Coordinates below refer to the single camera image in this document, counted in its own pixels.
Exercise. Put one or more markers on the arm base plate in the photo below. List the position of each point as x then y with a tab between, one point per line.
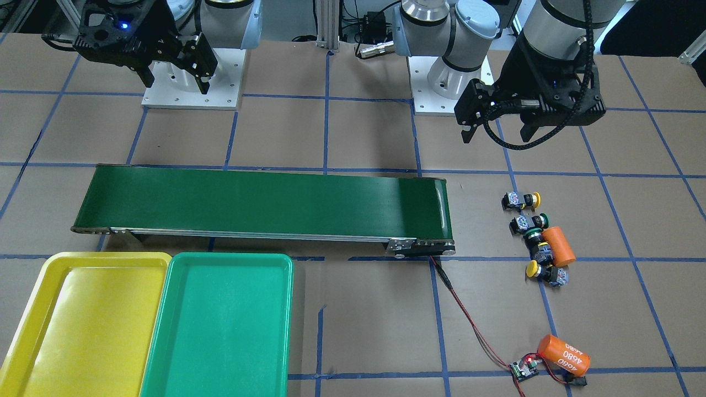
176	89
436	88

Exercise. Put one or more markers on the plain orange cylinder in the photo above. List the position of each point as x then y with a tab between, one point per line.
563	252

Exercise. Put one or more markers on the green conveyor belt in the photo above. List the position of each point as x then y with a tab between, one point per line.
409	216

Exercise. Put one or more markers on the small green controller board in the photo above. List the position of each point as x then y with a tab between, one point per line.
524	369

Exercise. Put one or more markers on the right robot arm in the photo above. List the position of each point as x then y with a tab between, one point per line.
226	24

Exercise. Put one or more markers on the green plastic tray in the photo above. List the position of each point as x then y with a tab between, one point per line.
223	326

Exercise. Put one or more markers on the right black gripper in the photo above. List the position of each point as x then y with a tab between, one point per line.
161	34

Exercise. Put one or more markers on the orange cylinder marked 4680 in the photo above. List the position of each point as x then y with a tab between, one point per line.
564	355

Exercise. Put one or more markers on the yellow plastic tray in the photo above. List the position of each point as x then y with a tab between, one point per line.
87	327

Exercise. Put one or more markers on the aluminium frame post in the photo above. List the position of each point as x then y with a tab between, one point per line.
327	25

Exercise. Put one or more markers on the yellow push button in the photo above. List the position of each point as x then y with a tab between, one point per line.
553	276
512	200

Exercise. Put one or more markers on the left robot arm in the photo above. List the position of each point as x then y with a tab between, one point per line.
461	32

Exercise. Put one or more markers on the green push button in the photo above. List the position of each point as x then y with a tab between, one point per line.
521	224
539	248

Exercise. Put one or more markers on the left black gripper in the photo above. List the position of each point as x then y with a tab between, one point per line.
519	71

